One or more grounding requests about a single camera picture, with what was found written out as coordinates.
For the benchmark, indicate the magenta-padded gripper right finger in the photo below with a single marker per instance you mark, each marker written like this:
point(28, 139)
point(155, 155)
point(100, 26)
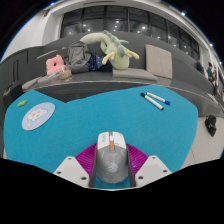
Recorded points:
point(151, 169)

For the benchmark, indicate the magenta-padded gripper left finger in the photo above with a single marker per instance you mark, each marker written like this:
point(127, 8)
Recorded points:
point(71, 170)

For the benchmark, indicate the grey computer mouse orange accents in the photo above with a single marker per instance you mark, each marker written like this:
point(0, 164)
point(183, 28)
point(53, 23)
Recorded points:
point(112, 160)

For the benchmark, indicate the white marker black cap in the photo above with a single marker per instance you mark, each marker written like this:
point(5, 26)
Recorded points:
point(152, 101)

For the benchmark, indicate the white marker blue cap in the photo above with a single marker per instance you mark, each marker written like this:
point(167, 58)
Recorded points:
point(159, 98)

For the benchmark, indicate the black bag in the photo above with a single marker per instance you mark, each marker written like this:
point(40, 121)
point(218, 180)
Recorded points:
point(210, 125)

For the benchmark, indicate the small green eraser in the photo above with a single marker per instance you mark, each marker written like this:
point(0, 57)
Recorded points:
point(22, 103)

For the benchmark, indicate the grey flat seat cushion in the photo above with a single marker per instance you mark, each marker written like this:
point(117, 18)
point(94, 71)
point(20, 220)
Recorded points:
point(49, 80)
point(135, 74)
point(31, 83)

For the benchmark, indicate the small tan pouch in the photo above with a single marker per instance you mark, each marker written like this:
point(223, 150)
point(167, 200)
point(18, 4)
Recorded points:
point(65, 74)

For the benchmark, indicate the black suitcase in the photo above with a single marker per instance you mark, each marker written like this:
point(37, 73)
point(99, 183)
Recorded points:
point(11, 93)

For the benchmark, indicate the pink plush toy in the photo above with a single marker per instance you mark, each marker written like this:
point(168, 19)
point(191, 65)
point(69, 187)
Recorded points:
point(55, 65)

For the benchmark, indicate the beige upright cushion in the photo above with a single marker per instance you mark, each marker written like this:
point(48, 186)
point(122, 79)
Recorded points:
point(159, 61)

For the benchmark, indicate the dark blue patterned bag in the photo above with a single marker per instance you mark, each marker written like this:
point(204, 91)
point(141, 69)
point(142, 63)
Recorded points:
point(96, 63)

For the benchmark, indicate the person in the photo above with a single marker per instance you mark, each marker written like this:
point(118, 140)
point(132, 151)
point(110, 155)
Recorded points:
point(199, 67)
point(210, 73)

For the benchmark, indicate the grey backpack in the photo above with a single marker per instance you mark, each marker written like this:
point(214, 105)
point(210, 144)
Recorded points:
point(78, 57)

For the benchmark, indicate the green dragon plush toy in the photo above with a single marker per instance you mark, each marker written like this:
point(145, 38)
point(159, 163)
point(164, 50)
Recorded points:
point(118, 53)

